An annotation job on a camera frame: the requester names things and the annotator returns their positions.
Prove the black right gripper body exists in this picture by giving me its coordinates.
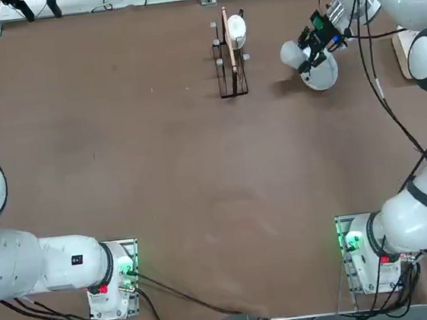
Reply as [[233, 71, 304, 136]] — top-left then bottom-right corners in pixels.
[[308, 17, 343, 54]]

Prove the white round plate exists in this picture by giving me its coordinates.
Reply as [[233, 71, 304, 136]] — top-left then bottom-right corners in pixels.
[[296, 48, 341, 94]]

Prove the beige lunch box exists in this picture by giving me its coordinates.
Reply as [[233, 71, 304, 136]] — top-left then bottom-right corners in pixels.
[[390, 24, 419, 81]]

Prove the black stand leg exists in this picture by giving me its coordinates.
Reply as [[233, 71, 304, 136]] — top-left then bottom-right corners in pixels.
[[0, 0, 36, 25], [42, 0, 62, 19]]

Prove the white mug black handle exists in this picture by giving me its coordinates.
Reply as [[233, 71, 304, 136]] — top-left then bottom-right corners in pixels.
[[222, 8, 251, 51]]

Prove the black wire cup rack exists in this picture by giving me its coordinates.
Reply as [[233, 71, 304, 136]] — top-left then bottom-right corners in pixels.
[[206, 4, 256, 100]]

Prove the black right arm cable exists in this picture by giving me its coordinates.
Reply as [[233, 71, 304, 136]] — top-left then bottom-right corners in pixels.
[[349, 0, 427, 163]]

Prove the black table cable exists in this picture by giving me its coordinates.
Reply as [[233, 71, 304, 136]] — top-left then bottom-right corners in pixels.
[[133, 258, 269, 320]]

